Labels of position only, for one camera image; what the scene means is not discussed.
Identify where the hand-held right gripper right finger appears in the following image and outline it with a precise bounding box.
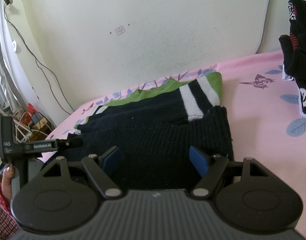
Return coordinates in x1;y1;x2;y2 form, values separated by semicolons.
189;145;271;199

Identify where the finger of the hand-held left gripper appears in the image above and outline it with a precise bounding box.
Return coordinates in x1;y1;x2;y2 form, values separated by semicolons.
58;137;83;151

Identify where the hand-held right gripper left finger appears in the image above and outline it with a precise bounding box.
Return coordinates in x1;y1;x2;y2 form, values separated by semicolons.
33;146;124;198

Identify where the green black white knitted sweater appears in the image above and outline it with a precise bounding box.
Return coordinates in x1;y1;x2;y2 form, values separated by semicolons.
74;72;235;193

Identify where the person's left forearm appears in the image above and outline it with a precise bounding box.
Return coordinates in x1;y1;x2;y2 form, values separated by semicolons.
0;184;20;233

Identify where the person's left hand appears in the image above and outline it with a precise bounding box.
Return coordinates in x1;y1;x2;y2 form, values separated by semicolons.
1;163;17;202

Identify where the pink floral bedsheet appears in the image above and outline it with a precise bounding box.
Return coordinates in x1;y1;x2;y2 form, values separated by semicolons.
43;50;306;240

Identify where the grey curtain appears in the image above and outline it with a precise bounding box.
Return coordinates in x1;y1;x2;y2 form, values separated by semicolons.
0;0;25;120

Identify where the white cloth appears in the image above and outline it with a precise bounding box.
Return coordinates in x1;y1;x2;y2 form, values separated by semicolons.
282;65;295;81

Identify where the black white printed garment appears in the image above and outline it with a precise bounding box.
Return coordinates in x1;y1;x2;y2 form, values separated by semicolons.
294;79;306;121

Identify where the black red striped garment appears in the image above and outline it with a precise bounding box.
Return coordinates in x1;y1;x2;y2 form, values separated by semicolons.
279;0;306;81

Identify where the tangle of white cables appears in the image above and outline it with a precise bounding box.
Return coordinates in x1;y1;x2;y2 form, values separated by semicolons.
14;112;44;143

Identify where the thin wall cable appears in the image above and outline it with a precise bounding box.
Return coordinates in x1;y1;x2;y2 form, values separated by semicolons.
4;2;75;115

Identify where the grey cable conduit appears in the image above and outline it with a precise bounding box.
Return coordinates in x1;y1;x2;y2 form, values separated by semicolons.
254;0;275;54

